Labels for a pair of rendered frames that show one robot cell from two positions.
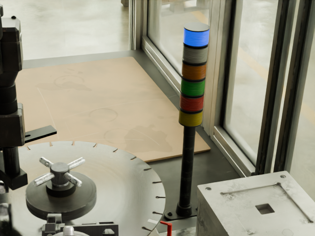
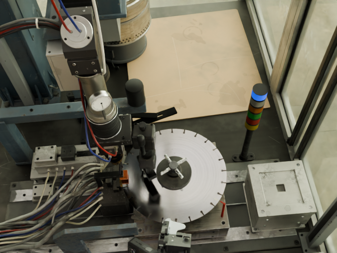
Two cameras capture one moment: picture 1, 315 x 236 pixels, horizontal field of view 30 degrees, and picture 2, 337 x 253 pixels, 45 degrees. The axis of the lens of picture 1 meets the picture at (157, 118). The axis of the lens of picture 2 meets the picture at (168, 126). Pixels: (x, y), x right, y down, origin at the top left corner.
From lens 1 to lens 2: 0.61 m
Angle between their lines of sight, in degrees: 30
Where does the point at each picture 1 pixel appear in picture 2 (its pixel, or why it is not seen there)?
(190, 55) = (254, 103)
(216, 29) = (285, 43)
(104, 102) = (212, 55)
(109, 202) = (197, 181)
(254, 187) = (279, 170)
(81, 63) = (202, 14)
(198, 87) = (257, 116)
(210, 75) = (278, 65)
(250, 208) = (272, 185)
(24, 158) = (157, 140)
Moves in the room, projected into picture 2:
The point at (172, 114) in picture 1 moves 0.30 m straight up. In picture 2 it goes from (253, 72) to (264, 18)
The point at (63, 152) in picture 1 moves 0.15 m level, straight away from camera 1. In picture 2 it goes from (178, 139) to (180, 102)
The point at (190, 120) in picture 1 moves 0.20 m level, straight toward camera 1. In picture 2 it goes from (250, 127) to (236, 181)
